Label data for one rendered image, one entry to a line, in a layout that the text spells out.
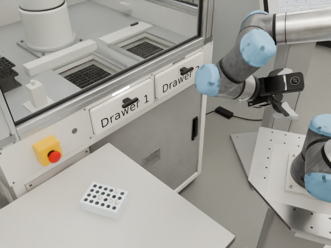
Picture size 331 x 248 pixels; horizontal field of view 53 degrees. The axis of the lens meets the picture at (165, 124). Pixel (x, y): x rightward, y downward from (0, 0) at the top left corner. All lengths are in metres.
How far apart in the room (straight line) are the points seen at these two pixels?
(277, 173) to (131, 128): 0.60
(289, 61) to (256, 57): 1.18
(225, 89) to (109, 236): 0.53
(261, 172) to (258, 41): 0.57
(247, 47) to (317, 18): 0.19
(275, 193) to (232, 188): 1.01
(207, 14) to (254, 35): 0.75
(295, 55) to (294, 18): 1.06
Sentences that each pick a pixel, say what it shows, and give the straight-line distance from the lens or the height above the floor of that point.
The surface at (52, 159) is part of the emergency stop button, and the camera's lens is 1.08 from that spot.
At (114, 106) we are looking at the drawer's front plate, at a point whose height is 0.90.
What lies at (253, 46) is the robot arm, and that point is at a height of 1.29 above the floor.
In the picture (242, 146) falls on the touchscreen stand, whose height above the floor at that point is 0.03.
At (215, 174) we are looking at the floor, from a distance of 2.18.
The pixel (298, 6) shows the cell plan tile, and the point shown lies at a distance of 1.74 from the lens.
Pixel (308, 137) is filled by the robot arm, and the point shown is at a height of 0.96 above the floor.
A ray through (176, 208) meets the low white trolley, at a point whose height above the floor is 0.76.
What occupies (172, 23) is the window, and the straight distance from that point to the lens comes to 1.34.
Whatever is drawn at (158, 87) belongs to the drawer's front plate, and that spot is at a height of 0.88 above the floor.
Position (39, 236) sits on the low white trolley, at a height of 0.76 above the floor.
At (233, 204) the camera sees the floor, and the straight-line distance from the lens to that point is 2.04.
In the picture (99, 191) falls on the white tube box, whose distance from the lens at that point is 1.06.
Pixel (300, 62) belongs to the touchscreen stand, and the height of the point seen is 0.73.
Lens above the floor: 1.60
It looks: 39 degrees down
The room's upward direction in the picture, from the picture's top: 1 degrees counter-clockwise
